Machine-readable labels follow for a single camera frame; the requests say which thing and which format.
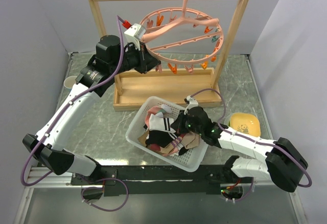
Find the wooden hanger rack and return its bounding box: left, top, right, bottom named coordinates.
left=88, top=0, right=249, bottom=110

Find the aluminium frame rail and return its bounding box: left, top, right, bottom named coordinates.
left=24, top=164, right=297, bottom=189

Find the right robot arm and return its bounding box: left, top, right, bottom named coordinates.
left=171, top=106, right=308, bottom=192

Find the yellow bowl on plate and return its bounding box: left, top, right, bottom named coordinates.
left=223, top=113, right=261, bottom=137

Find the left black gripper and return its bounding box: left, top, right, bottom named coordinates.
left=110, top=40, right=160, bottom=75

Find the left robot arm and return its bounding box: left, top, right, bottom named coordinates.
left=22, top=35, right=161, bottom=184

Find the white black striped sock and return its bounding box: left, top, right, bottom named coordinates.
left=145, top=114, right=176, bottom=133

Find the white plastic basket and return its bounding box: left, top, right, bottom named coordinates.
left=125, top=96, right=208, bottom=172

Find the light blue mug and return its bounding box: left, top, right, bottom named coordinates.
left=63, top=76, right=77, bottom=89

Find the pile of socks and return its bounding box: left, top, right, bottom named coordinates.
left=138, top=104, right=200, bottom=156

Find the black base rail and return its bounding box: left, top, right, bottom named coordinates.
left=71, top=165, right=251, bottom=196

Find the pink round clip hanger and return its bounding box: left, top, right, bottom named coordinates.
left=140, top=0, right=224, bottom=74

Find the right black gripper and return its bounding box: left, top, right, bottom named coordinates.
left=171, top=109, right=203, bottom=136

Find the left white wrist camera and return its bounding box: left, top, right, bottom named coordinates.
left=124, top=24, right=146, bottom=45

